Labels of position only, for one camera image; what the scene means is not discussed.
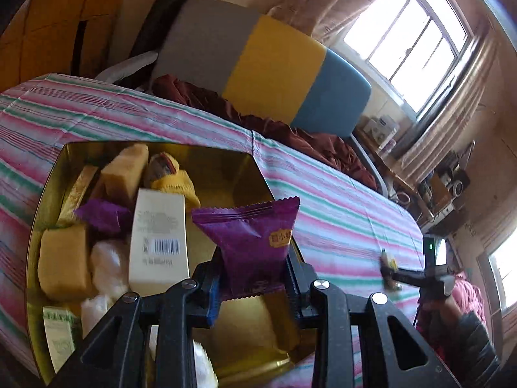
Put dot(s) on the white soft packet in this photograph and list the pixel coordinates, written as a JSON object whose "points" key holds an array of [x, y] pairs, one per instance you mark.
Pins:
{"points": [[204, 367], [107, 264], [95, 311]]}

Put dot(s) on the large yellow sponge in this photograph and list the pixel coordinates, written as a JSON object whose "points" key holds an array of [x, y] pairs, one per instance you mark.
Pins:
{"points": [[62, 262]]}

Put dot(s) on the small window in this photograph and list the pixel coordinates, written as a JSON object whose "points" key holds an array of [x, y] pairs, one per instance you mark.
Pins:
{"points": [[505, 275]]}

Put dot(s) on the small yellow toy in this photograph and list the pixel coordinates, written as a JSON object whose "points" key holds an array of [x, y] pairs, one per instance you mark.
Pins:
{"points": [[388, 259]]}

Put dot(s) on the yellow crochet doll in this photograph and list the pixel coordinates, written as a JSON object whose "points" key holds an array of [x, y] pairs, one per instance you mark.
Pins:
{"points": [[181, 186]]}

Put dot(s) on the grey bed side rail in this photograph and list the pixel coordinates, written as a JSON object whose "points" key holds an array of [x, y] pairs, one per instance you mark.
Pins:
{"points": [[125, 66], [371, 165]]}

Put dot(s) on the long gold box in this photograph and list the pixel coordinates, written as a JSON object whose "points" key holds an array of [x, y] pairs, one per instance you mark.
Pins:
{"points": [[78, 194]]}

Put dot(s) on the white toiletry containers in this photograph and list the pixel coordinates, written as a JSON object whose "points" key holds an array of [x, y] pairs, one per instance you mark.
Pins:
{"points": [[379, 129]]}

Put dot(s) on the small printed snack packet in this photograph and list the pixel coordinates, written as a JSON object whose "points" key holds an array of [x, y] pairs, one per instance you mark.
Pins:
{"points": [[161, 165]]}

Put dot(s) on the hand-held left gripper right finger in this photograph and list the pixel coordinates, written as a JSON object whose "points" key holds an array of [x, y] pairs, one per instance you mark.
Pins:
{"points": [[299, 299]]}

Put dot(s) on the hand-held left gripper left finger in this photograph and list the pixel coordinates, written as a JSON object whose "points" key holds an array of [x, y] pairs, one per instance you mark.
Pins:
{"points": [[212, 311]]}

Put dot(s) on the green white box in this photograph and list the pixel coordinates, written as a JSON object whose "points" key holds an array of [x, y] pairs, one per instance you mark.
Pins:
{"points": [[60, 331]]}

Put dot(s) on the striped tablecloth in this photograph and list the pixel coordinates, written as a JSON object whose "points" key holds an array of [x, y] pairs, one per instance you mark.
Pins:
{"points": [[323, 218]]}

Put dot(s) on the pink patterned curtain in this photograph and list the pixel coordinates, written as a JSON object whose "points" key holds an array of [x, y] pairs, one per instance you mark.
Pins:
{"points": [[456, 109], [323, 8]]}

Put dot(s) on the black rolled mat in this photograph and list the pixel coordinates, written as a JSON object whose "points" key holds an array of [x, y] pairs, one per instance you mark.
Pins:
{"points": [[161, 16]]}

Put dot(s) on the grey yellow blue headboard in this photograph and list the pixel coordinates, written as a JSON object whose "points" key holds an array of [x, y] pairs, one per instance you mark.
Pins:
{"points": [[274, 60]]}

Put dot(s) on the white carton box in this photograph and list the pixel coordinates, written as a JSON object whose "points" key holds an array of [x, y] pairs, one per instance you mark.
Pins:
{"points": [[159, 226]]}

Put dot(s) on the yellow sponge block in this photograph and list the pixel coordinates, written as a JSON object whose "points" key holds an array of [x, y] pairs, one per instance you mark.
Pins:
{"points": [[123, 173]]}

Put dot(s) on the wooden wardrobe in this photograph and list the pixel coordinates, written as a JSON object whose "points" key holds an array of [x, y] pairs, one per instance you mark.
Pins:
{"points": [[48, 28]]}

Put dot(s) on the large window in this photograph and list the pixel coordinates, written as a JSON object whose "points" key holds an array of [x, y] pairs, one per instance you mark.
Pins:
{"points": [[404, 40]]}

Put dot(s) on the maroon blanket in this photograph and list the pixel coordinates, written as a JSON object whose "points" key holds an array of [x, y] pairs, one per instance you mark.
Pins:
{"points": [[323, 149]]}

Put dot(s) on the silver stereo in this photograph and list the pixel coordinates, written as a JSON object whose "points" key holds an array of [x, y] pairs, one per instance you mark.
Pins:
{"points": [[456, 182]]}

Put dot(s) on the wooden side desk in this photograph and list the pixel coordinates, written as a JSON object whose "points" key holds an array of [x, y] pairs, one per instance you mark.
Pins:
{"points": [[400, 178]]}

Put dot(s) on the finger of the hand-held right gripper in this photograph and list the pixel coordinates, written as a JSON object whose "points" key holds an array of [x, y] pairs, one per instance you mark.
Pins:
{"points": [[406, 278]]}

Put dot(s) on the purple snack packet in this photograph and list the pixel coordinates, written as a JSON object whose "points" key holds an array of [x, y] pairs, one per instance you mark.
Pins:
{"points": [[246, 242], [103, 214]]}

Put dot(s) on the gold tin box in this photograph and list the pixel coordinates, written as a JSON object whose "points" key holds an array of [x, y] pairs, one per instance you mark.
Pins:
{"points": [[226, 173]]}

